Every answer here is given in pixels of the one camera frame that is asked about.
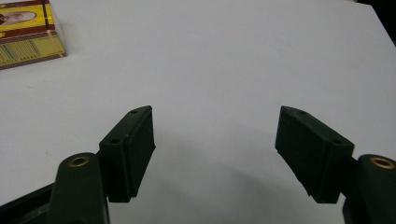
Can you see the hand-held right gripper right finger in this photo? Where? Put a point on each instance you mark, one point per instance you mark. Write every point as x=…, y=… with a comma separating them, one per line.
x=314, y=155

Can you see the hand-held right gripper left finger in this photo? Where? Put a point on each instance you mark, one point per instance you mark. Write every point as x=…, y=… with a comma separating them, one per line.
x=124, y=155

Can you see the yellow and maroon box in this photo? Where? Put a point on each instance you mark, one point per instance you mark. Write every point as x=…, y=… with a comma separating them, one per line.
x=28, y=34

